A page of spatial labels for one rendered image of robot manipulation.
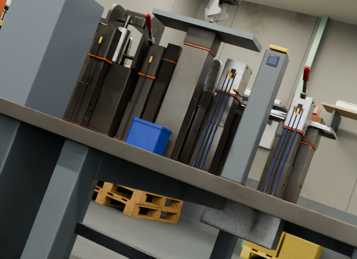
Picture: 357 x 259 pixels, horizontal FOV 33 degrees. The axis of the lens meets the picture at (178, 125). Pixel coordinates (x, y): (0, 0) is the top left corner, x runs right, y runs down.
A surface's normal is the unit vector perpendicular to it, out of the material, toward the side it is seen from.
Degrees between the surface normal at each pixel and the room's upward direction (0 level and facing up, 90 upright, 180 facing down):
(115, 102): 90
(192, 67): 90
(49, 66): 90
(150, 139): 90
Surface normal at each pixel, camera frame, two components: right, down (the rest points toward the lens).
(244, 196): -0.38, -0.21
